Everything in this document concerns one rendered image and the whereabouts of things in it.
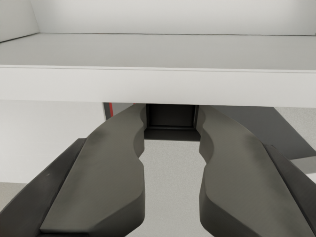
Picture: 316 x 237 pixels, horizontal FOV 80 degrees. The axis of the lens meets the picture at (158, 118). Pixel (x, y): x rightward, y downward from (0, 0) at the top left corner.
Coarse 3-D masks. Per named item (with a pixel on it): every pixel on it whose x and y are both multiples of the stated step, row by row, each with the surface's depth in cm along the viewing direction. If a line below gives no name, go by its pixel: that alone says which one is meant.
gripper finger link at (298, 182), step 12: (264, 144) 8; (276, 156) 7; (276, 168) 7; (288, 168) 7; (288, 180) 6; (300, 180) 6; (300, 192) 6; (312, 192) 6; (300, 204) 6; (312, 204) 6; (312, 216) 5; (312, 228) 5
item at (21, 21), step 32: (0, 0) 12; (32, 0) 15; (64, 0) 15; (96, 0) 15; (128, 0) 15; (160, 0) 15; (192, 0) 14; (224, 0) 14; (256, 0) 14; (288, 0) 14; (0, 32) 13; (32, 32) 15; (64, 32) 16; (96, 32) 16; (128, 32) 16; (160, 32) 16; (192, 32) 16; (224, 32) 16; (256, 32) 15; (288, 32) 15
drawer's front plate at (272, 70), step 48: (0, 48) 11; (48, 48) 11; (96, 48) 11; (144, 48) 11; (192, 48) 11; (240, 48) 11; (288, 48) 11; (0, 96) 9; (48, 96) 9; (96, 96) 9; (144, 96) 9; (192, 96) 9; (240, 96) 9; (288, 96) 8
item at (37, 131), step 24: (0, 120) 31; (24, 120) 31; (48, 120) 31; (72, 120) 30; (96, 120) 30; (0, 144) 34; (24, 144) 34; (48, 144) 33; (0, 168) 38; (24, 168) 37
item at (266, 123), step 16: (224, 112) 64; (240, 112) 62; (256, 112) 59; (272, 112) 57; (256, 128) 53; (272, 128) 51; (288, 128) 50; (272, 144) 47; (288, 144) 45; (304, 144) 44; (304, 160) 36
